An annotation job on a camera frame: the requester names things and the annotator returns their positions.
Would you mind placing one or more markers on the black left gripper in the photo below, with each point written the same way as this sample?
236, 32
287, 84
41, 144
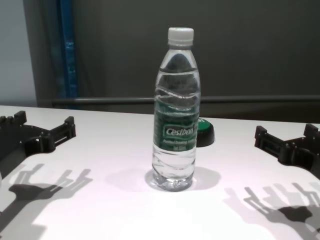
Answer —
20, 142

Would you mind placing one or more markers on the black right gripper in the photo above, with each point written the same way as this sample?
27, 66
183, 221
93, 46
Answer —
305, 155

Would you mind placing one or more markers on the clear Cestbon water bottle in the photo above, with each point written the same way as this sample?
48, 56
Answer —
175, 130

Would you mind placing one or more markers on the blue vertical post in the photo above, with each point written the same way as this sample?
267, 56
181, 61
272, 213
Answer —
70, 70

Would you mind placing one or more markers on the grey horizontal rail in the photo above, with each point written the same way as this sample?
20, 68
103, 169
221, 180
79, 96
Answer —
112, 100

